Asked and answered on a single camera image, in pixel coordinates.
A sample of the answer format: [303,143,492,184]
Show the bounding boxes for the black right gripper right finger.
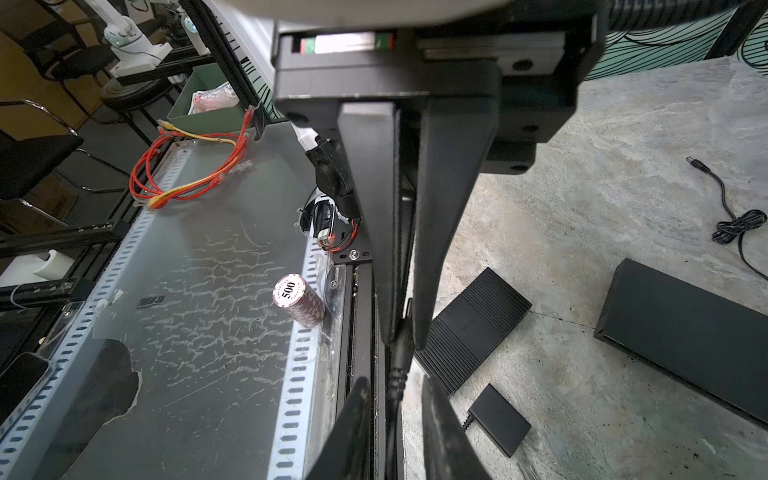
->
[421,376,490,480]

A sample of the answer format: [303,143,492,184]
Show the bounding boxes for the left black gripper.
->
[273,11,606,349]

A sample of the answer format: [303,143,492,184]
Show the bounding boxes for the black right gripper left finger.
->
[306,377,372,480]

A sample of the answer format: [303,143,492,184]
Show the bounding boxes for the small black ribbed switch box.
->
[415,268,532,396]

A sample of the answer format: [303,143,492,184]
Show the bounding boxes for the black power adapter with plug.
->
[385,299,413,479]

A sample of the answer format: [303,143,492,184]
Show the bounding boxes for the poker chip stack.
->
[272,274,326,328]

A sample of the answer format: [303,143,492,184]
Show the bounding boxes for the black wall power adapter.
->
[462,384,531,458]

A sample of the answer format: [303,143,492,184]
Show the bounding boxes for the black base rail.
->
[331,234,388,479]

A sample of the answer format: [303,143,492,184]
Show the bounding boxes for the white slotted cable duct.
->
[1,140,312,479]

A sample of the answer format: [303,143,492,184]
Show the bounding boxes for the red and yellow wires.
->
[128,106,256,210]

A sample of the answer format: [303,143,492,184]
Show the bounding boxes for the large black switch box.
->
[594,258,767,427]

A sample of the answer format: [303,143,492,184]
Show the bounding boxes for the black adapter cable with barrel plug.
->
[686,155,768,283]

